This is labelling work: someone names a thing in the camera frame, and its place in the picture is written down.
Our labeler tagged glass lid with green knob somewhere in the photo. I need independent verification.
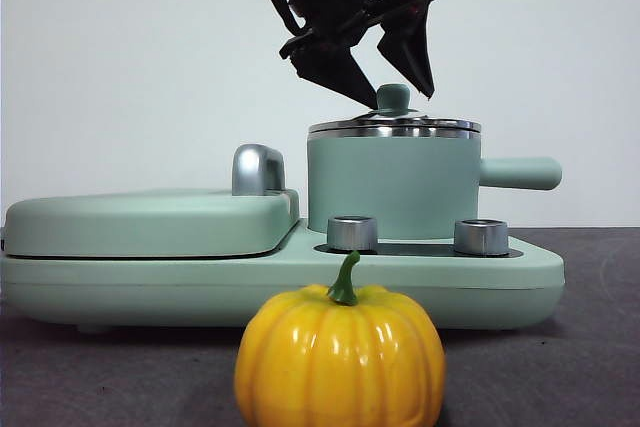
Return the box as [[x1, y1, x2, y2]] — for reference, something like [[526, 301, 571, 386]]
[[308, 84, 482, 134]]

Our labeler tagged yellow toy pumpkin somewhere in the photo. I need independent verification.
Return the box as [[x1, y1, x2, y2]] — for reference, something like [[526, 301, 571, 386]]
[[234, 250, 448, 427]]

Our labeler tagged mint green steamer pot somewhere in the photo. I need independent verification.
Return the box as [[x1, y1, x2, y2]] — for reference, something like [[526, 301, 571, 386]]
[[305, 120, 564, 243]]

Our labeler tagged silver control knob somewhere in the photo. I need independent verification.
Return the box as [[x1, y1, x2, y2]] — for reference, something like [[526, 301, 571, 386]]
[[453, 219, 511, 256], [325, 215, 380, 252]]

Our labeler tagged mint green hinged griddle cover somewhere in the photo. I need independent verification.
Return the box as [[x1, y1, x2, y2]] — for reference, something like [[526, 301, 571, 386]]
[[2, 189, 301, 259]]

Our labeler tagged mint green breakfast machine base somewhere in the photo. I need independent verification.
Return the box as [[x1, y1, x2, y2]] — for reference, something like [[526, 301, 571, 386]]
[[0, 219, 566, 336]]

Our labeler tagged silver griddle cover handle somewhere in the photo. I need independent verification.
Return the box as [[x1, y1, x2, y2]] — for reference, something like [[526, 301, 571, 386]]
[[231, 144, 287, 197]]

